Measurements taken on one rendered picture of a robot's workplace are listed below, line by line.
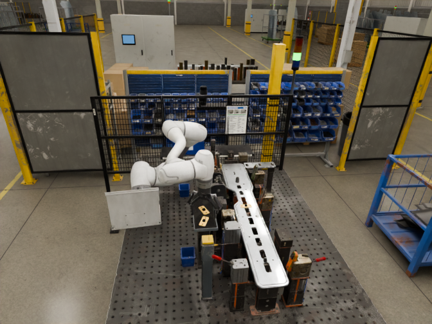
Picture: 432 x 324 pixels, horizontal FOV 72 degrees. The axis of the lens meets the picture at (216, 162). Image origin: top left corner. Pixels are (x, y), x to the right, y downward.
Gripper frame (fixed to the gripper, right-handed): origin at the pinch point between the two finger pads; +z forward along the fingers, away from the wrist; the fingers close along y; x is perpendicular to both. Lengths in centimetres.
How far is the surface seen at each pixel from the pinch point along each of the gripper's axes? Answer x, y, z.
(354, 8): 534, 126, -110
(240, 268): -19.6, 26.5, 15.4
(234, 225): 8.0, 17.4, 10.1
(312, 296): 4, 71, 51
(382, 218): 183, 161, 105
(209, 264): -15.8, 8.1, 22.0
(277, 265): -6, 46, 21
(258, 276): -17.2, 36.4, 21.2
